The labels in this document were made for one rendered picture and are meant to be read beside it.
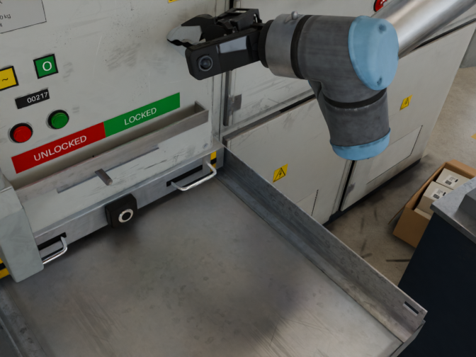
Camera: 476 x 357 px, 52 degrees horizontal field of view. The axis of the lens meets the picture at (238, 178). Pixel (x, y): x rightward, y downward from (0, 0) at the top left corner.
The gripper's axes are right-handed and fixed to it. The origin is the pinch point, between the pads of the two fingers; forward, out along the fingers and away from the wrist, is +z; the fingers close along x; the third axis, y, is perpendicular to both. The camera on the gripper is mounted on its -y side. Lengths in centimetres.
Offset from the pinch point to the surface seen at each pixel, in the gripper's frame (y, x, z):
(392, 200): 124, -125, 5
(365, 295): 2, -47, -33
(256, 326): -16, -44, -21
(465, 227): 42, -60, -42
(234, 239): -2.2, -40.6, -6.8
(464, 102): 233, -126, 2
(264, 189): 10.2, -36.3, -7.1
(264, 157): 43, -54, 16
